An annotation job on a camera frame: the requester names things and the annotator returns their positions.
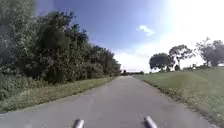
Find grey asphalt path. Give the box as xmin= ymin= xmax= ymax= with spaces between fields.
xmin=0 ymin=75 xmax=218 ymax=128

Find dense wood of trees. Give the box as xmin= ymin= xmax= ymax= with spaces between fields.
xmin=0 ymin=0 xmax=122 ymax=101

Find row of trees on hill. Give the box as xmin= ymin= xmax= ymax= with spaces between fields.
xmin=148 ymin=38 xmax=224 ymax=73

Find grass verge strip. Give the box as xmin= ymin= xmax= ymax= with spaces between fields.
xmin=0 ymin=76 xmax=117 ymax=114

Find robot's own part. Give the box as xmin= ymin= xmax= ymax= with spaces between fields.
xmin=143 ymin=115 xmax=159 ymax=128
xmin=72 ymin=118 xmax=85 ymax=128

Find grass slope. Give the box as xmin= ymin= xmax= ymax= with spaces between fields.
xmin=133 ymin=66 xmax=224 ymax=127

